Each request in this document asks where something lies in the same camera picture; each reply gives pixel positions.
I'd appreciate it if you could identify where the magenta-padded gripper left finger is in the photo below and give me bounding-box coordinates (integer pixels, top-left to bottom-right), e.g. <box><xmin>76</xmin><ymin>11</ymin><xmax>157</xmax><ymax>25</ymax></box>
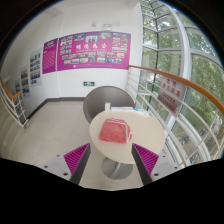
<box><xmin>42</xmin><ymin>143</ymin><xmax>92</xmax><ymax>186</ymax></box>

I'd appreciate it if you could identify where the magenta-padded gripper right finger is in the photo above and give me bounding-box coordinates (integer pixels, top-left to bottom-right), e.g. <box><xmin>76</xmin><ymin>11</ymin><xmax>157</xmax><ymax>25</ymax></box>
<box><xmin>131</xmin><ymin>143</ymin><xmax>183</xmax><ymax>186</ymax></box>

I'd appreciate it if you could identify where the pink towel with white edge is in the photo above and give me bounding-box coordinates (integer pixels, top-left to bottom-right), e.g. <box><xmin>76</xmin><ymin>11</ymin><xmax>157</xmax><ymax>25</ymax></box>
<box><xmin>98</xmin><ymin>117</ymin><xmax>133</xmax><ymax>145</ymax></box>

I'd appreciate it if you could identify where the flat white and teal box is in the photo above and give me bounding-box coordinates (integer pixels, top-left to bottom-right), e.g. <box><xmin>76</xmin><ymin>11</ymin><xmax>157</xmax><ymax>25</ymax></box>
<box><xmin>133</xmin><ymin>107</ymin><xmax>150</xmax><ymax>118</ymax></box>

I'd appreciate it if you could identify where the red-lettered metal warning sign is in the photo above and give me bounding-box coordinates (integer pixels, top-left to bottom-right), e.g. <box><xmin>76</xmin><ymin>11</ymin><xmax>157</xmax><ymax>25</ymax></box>
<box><xmin>157</xmin><ymin>75</ymin><xmax>188</xmax><ymax>117</ymax></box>

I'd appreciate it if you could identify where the curved railing with orange handrail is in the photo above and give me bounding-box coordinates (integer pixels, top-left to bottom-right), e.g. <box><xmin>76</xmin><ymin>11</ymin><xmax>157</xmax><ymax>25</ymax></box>
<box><xmin>126</xmin><ymin>64</ymin><xmax>224</xmax><ymax>164</ymax></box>

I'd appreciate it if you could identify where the green exit sign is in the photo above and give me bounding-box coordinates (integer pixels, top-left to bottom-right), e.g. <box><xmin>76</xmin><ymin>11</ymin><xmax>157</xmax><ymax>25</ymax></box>
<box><xmin>83</xmin><ymin>80</ymin><xmax>96</xmax><ymax>88</ymax></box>

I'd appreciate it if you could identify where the white stair railing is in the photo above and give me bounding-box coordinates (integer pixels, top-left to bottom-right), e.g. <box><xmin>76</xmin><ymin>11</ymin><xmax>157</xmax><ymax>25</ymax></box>
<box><xmin>0</xmin><ymin>76</ymin><xmax>30</xmax><ymax>133</ymax></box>

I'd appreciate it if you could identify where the grey table pedestal base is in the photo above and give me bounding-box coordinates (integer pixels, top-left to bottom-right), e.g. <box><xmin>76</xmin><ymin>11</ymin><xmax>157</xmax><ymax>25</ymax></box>
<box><xmin>100</xmin><ymin>153</ymin><xmax>134</xmax><ymax>181</ymax></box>

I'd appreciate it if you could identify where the white photo wall poster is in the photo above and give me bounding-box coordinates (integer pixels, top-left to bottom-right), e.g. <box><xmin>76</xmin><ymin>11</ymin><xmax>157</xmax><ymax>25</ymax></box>
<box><xmin>29</xmin><ymin>48</ymin><xmax>44</xmax><ymax>88</ymax></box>
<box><xmin>13</xmin><ymin>79</ymin><xmax>23</xmax><ymax>96</ymax></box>
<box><xmin>19</xmin><ymin>64</ymin><xmax>32</xmax><ymax>98</ymax></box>

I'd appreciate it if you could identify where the narrow magenta wall poster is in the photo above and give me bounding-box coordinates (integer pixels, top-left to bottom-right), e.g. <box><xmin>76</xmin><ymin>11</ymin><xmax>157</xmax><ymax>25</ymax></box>
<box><xmin>42</xmin><ymin>37</ymin><xmax>59</xmax><ymax>75</ymax></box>

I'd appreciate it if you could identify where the wide magenta photo wall poster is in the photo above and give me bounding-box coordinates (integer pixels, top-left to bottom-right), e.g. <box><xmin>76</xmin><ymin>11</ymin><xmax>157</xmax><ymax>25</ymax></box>
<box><xmin>56</xmin><ymin>31</ymin><xmax>132</xmax><ymax>72</ymax></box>

